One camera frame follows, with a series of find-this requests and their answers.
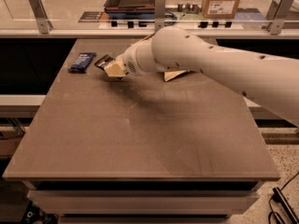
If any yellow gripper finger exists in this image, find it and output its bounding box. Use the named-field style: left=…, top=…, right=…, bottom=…
left=104, top=61, right=128, bottom=77

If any middle metal glass bracket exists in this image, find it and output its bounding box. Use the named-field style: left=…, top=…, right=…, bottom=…
left=154, top=0, right=165, bottom=31

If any black power strip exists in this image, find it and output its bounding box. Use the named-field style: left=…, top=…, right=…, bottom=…
left=273, top=188, right=299, bottom=224

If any table drawer front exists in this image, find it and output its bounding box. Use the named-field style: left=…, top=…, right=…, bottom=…
left=28, top=190, right=259, bottom=216

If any black chocolate rxbar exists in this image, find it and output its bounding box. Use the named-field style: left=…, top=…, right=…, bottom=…
left=94, top=54, right=114, bottom=70

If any black cable on floor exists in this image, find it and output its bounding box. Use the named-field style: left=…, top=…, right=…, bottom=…
left=267, top=171, right=299, bottom=224

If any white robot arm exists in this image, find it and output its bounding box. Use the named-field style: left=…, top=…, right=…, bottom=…
left=105, top=26, right=299, bottom=126

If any cardboard box with label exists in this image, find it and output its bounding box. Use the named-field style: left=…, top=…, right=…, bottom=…
left=201, top=0, right=240, bottom=19

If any blue blueberry rxbar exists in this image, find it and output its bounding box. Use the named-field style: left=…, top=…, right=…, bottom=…
left=68, top=52, right=96, bottom=74

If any left metal glass bracket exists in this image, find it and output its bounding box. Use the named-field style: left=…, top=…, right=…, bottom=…
left=28, top=0, right=52, bottom=35

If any right metal glass bracket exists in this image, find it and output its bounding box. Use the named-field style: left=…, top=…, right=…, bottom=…
left=266, top=0, right=293, bottom=35

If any yellow chip bag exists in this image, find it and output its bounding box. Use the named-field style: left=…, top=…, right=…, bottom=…
left=141, top=35, right=191, bottom=83

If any metal glass bracket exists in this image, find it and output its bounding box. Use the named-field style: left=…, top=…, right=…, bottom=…
left=28, top=0, right=52, bottom=35
left=266, top=0, right=293, bottom=35
left=154, top=0, right=165, bottom=31

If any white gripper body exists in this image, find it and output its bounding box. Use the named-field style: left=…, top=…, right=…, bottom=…
left=117, top=45, right=138, bottom=76

